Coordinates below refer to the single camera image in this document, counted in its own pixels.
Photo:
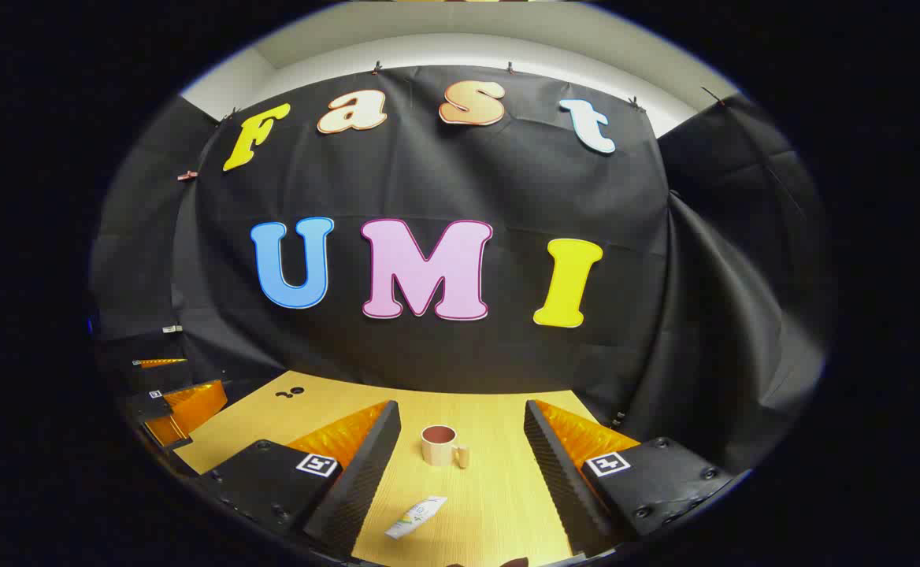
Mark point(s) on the beige cup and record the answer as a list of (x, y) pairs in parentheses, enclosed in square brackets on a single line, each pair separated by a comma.
[(436, 450)]

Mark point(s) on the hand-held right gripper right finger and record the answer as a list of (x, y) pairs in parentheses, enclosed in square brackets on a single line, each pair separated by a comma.
[(558, 480)]

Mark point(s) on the wooden desktop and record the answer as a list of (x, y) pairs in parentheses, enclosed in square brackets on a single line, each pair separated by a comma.
[(491, 488)]

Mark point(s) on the black backdrop cloth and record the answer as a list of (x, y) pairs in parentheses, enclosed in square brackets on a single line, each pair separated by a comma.
[(444, 181)]

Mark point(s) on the white toothpaste tube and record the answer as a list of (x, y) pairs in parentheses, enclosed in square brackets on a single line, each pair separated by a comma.
[(417, 516)]

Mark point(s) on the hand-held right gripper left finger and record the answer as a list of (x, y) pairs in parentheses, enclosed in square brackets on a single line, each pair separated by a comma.
[(365, 480)]

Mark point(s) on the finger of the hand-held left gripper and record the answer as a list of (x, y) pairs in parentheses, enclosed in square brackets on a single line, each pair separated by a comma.
[(192, 405), (161, 363)]

